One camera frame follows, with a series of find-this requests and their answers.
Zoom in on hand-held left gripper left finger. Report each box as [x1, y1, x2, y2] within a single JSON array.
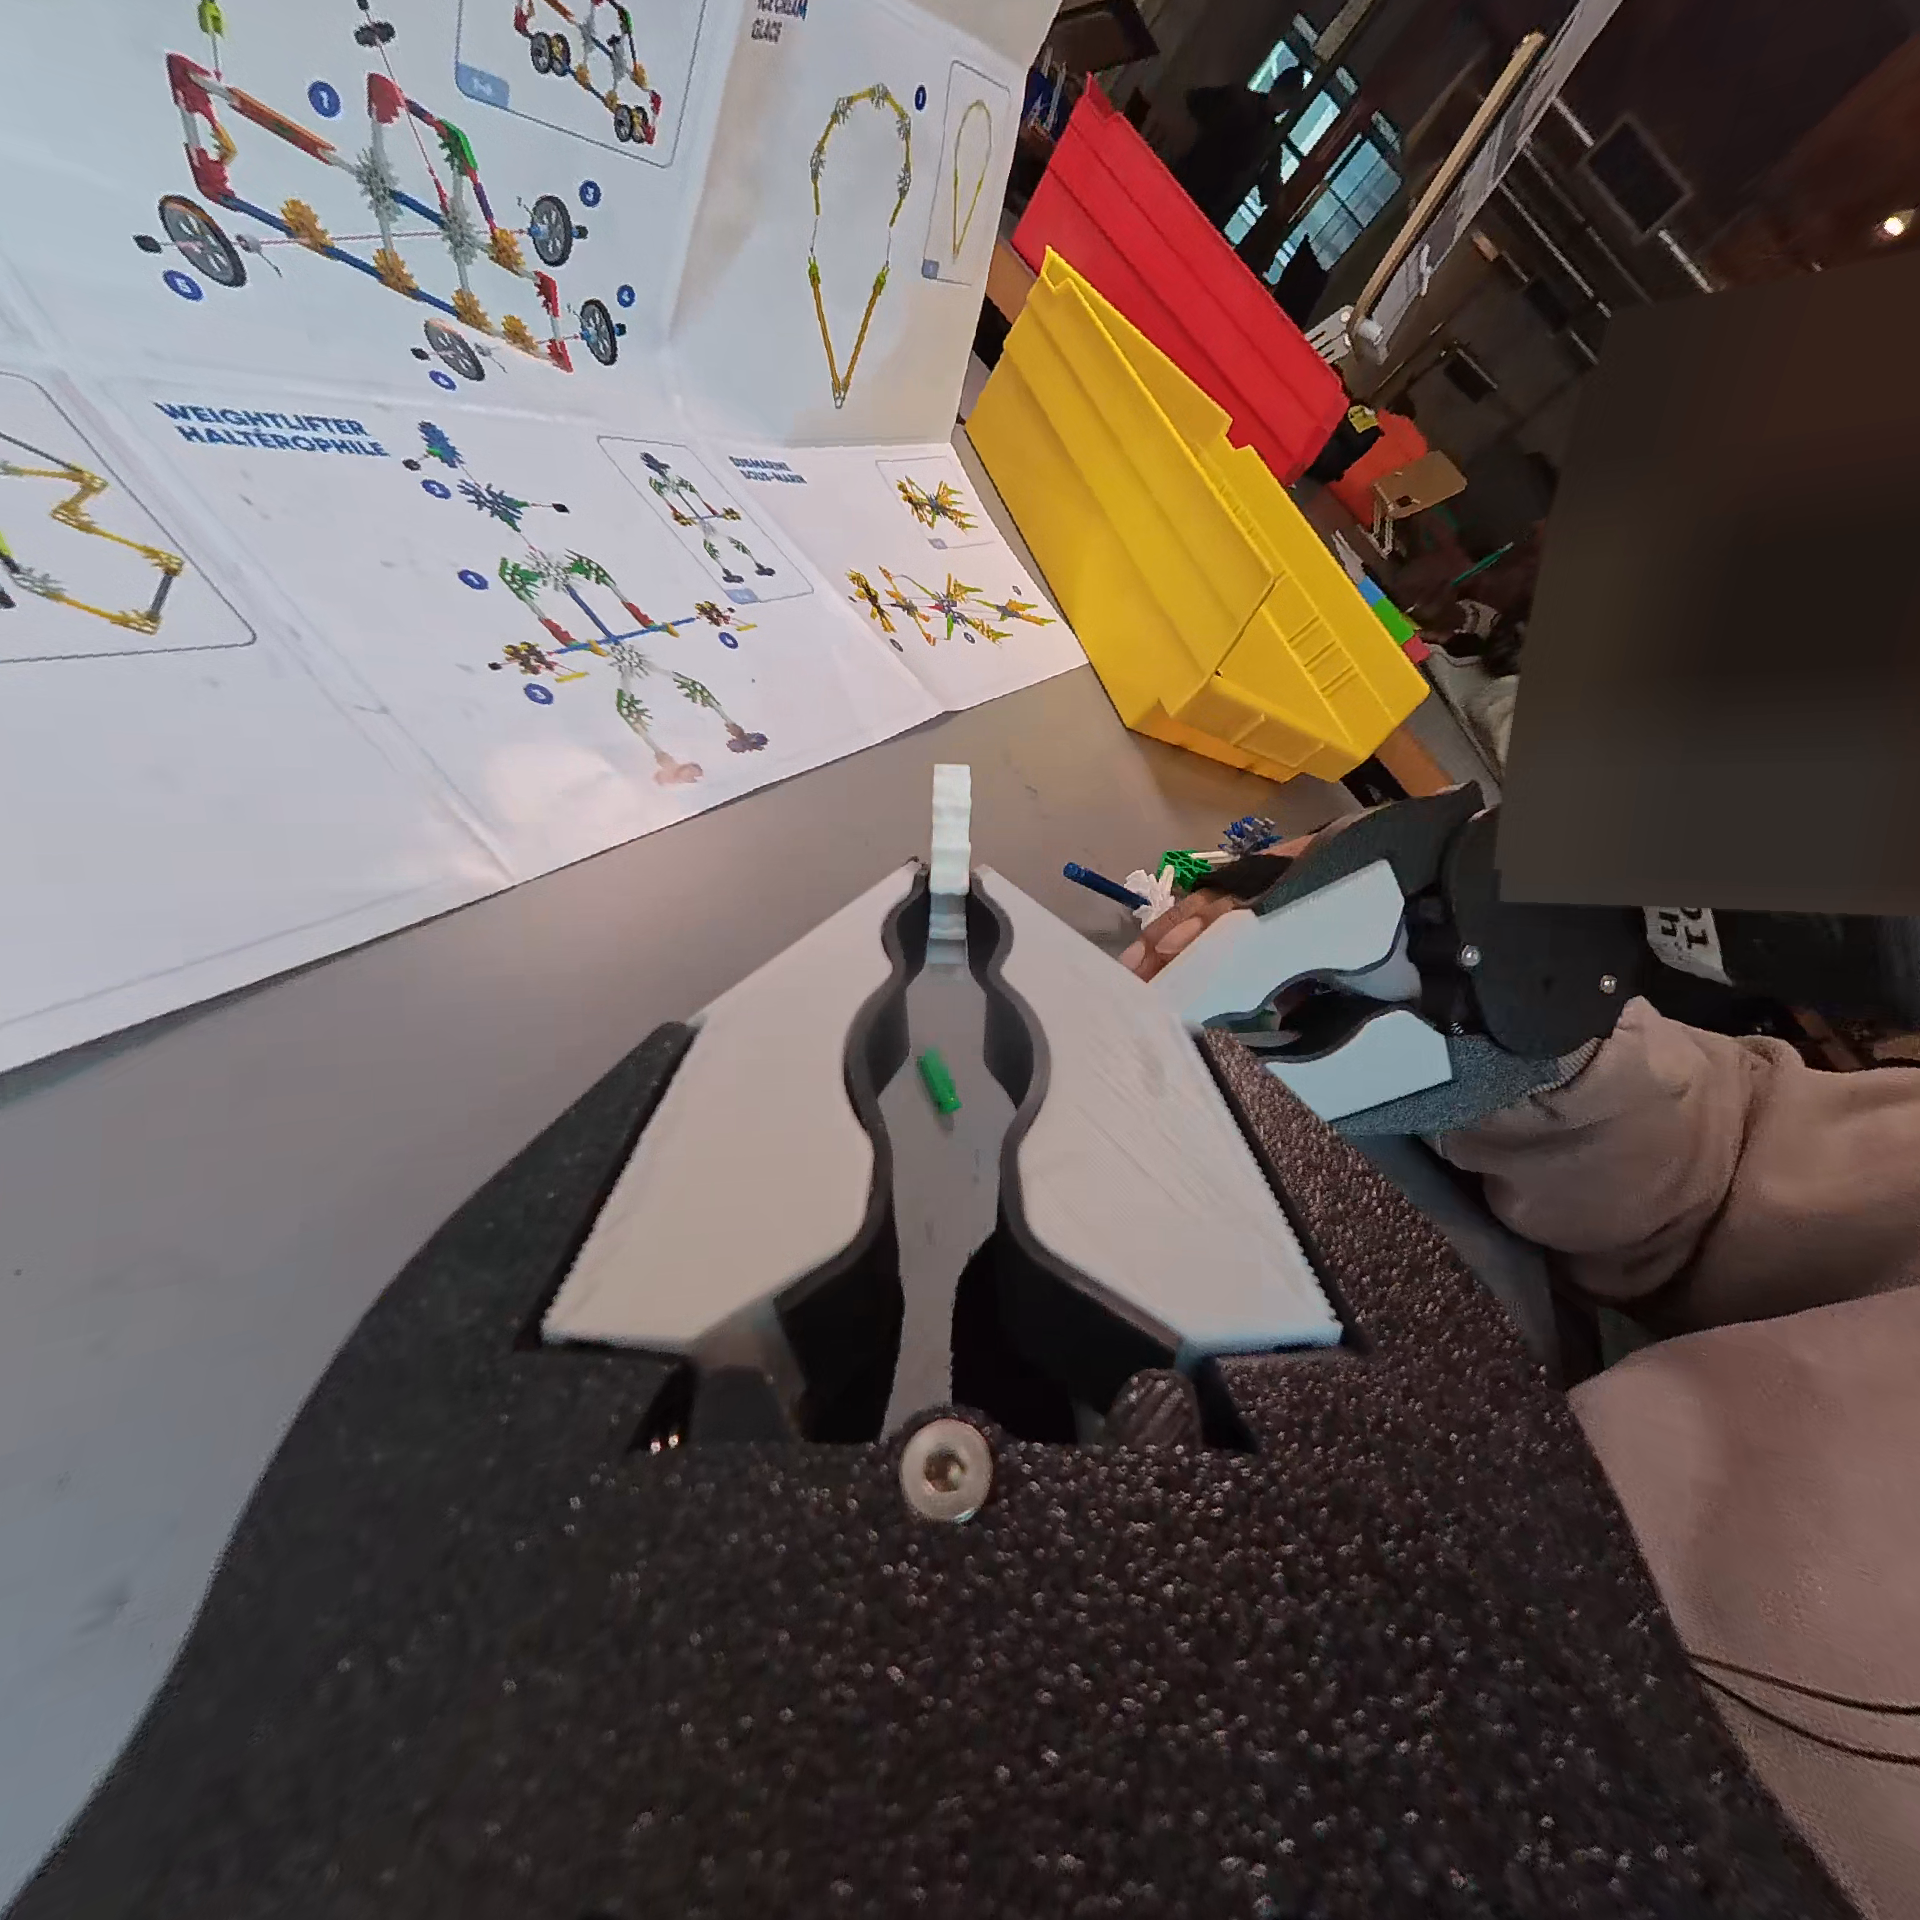
[[542, 870, 937, 1375]]

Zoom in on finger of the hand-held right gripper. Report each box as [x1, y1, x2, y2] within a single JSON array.
[[1285, 1008, 1463, 1133], [1147, 859, 1425, 1042]]

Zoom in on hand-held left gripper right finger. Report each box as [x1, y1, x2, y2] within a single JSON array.
[[967, 870, 1349, 1367]]

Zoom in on white snowflake toy connector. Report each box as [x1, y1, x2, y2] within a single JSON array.
[[927, 765, 975, 962]]

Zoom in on yellow plastic bin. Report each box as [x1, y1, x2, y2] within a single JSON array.
[[967, 249, 1433, 789]]

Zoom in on person's right forearm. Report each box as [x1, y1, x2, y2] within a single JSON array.
[[1441, 1005, 1920, 1327]]

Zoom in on grey desk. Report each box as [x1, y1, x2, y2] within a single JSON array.
[[0, 647, 1561, 1862]]

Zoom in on orange object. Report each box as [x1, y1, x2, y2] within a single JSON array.
[[1335, 407, 1443, 529]]

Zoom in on printed instruction sheet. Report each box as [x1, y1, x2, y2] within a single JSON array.
[[0, 0, 1087, 1077]]

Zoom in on red plastic bins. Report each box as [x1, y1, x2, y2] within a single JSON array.
[[1014, 75, 1354, 481]]

